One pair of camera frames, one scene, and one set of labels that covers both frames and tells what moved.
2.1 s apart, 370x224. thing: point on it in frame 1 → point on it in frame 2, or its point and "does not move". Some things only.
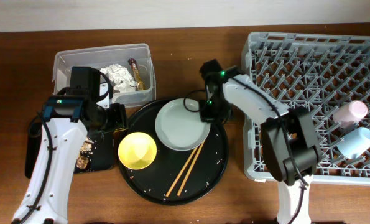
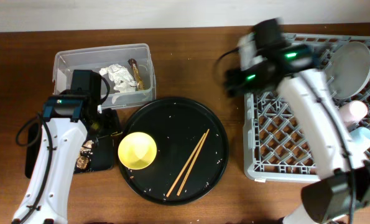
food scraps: (83, 159) does not move
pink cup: (349, 114) does not move
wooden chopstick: (168, 193) does not move
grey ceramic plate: (179, 126) → (349, 69)
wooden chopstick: (190, 168) does not move
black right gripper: (208, 117) → (240, 79)
